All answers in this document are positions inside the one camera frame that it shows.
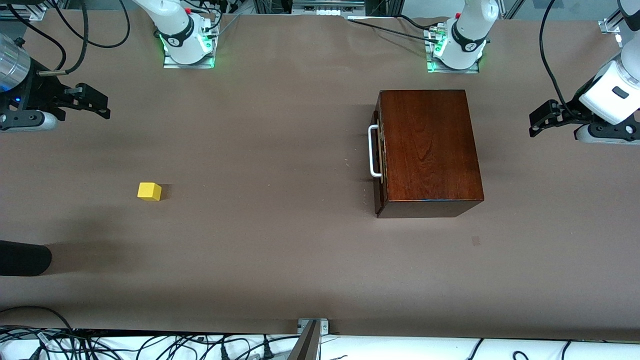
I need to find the yellow cube block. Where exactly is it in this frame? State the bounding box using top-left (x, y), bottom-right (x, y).
top-left (137, 182), bottom-right (163, 202)

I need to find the black arched cable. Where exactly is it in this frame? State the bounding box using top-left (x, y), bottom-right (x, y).
top-left (0, 305), bottom-right (76, 332)

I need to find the black looping cable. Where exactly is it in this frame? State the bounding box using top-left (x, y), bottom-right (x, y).
top-left (50, 0), bottom-right (132, 49)

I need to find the aluminium frame profile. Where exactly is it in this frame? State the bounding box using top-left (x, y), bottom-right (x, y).
top-left (0, 0), bottom-right (48, 22)

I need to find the dark metal beam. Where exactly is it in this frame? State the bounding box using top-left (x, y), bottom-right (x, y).
top-left (286, 320), bottom-right (321, 360)

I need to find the brown table cover sheet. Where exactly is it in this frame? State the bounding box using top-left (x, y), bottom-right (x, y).
top-left (0, 9), bottom-right (640, 342)

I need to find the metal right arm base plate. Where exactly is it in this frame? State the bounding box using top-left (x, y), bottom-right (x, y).
top-left (163, 22), bottom-right (217, 69)

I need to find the grey power strip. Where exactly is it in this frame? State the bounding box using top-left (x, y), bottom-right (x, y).
top-left (291, 0), bottom-right (367, 17)

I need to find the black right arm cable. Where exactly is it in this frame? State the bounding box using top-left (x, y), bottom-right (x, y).
top-left (37, 0), bottom-right (90, 77)

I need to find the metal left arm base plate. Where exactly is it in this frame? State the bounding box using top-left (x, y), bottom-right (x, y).
top-left (426, 24), bottom-right (481, 74)

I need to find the aluminium corner profile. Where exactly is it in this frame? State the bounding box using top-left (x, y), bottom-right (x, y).
top-left (598, 17), bottom-right (623, 36)

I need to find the small aluminium bracket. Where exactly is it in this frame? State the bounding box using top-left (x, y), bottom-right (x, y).
top-left (297, 318), bottom-right (331, 336)

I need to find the wooden drawer with white handle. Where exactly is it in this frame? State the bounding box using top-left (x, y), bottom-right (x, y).
top-left (368, 92), bottom-right (385, 216)

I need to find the white edge panel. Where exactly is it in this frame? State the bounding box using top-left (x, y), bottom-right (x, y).
top-left (0, 330), bottom-right (640, 360)

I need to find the thin grey cable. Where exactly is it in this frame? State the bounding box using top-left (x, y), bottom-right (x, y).
top-left (214, 14), bottom-right (242, 40)

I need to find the black cable on table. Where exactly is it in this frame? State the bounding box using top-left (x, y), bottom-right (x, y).
top-left (347, 18), bottom-right (441, 42)

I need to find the black cylindrical object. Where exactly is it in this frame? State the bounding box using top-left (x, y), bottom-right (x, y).
top-left (0, 240), bottom-right (53, 277)

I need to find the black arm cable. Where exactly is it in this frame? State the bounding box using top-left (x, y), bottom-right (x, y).
top-left (37, 0), bottom-right (90, 77)
top-left (538, 0), bottom-right (576, 118)

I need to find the dark wooden drawer cabinet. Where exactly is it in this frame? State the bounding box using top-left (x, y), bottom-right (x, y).
top-left (374, 89), bottom-right (485, 219)

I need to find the black cable tangle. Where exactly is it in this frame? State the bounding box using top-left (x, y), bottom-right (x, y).
top-left (0, 327), bottom-right (301, 360)

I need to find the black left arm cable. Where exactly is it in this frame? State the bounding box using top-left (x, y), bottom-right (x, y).
top-left (538, 0), bottom-right (576, 118)

